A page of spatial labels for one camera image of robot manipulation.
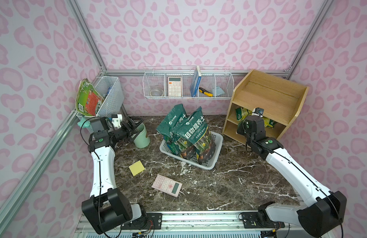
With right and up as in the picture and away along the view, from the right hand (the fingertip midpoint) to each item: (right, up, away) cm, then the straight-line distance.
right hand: (243, 121), depth 78 cm
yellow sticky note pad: (-62, -29, +16) cm, 70 cm away
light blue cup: (-8, +21, +22) cm, 32 cm away
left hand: (-53, -1, -4) cm, 54 cm away
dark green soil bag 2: (-26, -5, +4) cm, 27 cm away
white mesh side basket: (-76, +20, +10) cm, 79 cm away
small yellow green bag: (+4, +5, +15) cm, 16 cm away
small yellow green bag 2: (+19, -1, +10) cm, 21 cm away
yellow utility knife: (-17, +20, +20) cm, 33 cm away
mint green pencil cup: (-60, -12, +20) cm, 64 cm away
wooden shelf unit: (+24, +12, +8) cm, 28 cm away
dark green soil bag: (-41, -3, +3) cm, 41 cm away
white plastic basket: (-16, -27, +14) cm, 34 cm away
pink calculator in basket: (-38, +22, +17) cm, 47 cm away
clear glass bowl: (-49, +19, +18) cm, 56 cm away
